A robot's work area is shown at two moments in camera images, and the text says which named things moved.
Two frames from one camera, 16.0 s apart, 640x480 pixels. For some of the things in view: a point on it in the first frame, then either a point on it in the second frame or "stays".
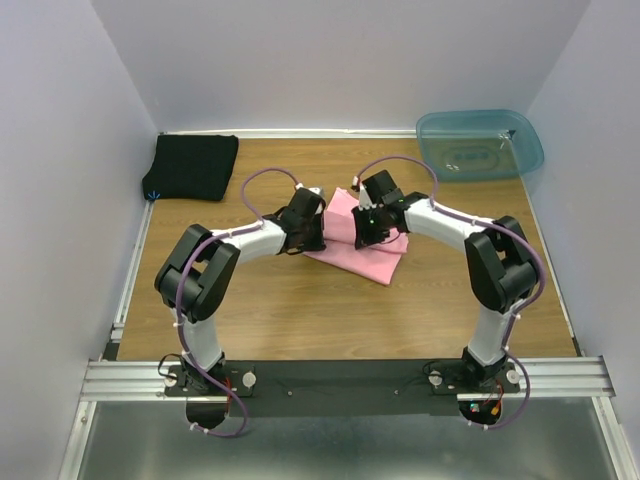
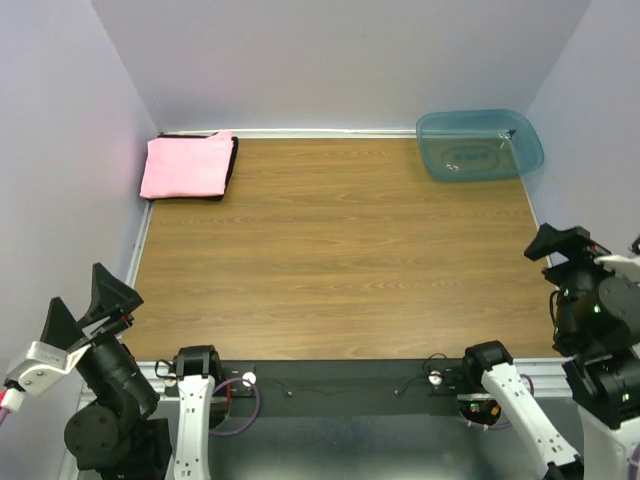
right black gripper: x=365 y=232 to x=567 y=263
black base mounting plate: x=315 y=388 stays
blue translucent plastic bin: x=457 y=145 stays
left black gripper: x=310 y=234 to x=95 y=330
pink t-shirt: x=375 y=262 to x=187 y=167
